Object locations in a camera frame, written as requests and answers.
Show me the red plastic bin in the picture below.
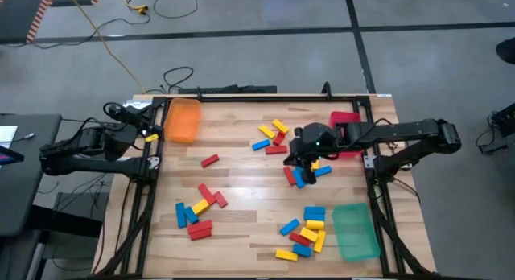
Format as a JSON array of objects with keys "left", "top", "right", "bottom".
[{"left": 328, "top": 110, "right": 363, "bottom": 159}]

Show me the cable with silver plug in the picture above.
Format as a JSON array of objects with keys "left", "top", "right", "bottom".
[{"left": 0, "top": 132, "right": 36, "bottom": 145}]

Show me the green plastic bin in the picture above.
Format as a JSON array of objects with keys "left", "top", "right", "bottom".
[{"left": 332, "top": 202, "right": 381, "bottom": 261}]

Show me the black coiled cable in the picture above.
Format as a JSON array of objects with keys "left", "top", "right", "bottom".
[{"left": 144, "top": 65, "right": 195, "bottom": 95}]

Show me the yellow plug cord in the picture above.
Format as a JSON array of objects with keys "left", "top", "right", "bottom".
[{"left": 124, "top": 0, "right": 150, "bottom": 15}]

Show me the black lower shelf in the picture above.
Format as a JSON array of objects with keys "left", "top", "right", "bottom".
[{"left": 30, "top": 191, "right": 105, "bottom": 239}]

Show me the long black floor cable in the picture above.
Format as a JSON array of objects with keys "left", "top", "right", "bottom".
[{"left": 0, "top": 12, "right": 152, "bottom": 50}]

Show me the dark tablet device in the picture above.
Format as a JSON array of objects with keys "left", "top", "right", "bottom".
[{"left": 0, "top": 145, "right": 25, "bottom": 167}]

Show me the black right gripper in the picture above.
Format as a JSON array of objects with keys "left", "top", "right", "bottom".
[{"left": 282, "top": 121, "right": 339, "bottom": 186}]

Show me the long yellow cable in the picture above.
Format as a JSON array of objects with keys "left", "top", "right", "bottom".
[{"left": 64, "top": 0, "right": 146, "bottom": 94}]

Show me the black side table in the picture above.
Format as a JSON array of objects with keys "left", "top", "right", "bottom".
[{"left": 0, "top": 113, "right": 64, "bottom": 237}]

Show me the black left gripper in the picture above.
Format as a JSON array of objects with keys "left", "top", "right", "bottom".
[{"left": 108, "top": 105, "right": 163, "bottom": 146}]

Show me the white paper sheet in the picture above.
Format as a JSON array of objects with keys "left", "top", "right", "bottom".
[{"left": 0, "top": 125, "right": 19, "bottom": 145}]

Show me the black looped floor cable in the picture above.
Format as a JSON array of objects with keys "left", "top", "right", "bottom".
[{"left": 151, "top": 0, "right": 200, "bottom": 20}]

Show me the person's shoe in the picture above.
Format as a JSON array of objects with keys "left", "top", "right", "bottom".
[{"left": 495, "top": 37, "right": 515, "bottom": 65}]

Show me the orange plastic bin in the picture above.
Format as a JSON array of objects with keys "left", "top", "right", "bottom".
[{"left": 163, "top": 97, "right": 203, "bottom": 145}]

